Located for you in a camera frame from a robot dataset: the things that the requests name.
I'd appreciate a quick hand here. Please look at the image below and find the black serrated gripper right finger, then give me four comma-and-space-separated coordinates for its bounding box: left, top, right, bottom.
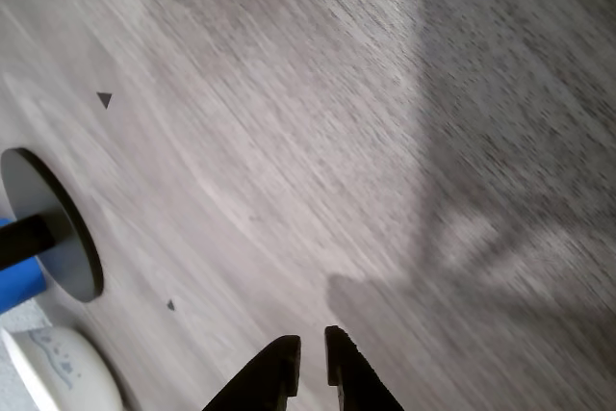
324, 325, 406, 411

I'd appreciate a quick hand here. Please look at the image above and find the grey round stand base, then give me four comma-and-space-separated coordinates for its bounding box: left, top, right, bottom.
0, 146, 105, 304

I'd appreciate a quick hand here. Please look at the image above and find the white ceramic dish blue print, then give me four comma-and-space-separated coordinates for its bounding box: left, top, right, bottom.
0, 326, 124, 411

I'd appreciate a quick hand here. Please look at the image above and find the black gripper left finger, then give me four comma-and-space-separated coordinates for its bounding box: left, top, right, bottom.
201, 334, 302, 411

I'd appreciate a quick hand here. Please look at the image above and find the blue block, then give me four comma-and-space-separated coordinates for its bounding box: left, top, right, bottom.
0, 218, 47, 315

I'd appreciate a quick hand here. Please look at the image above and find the black square post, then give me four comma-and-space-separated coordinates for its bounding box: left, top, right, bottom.
0, 215, 57, 271

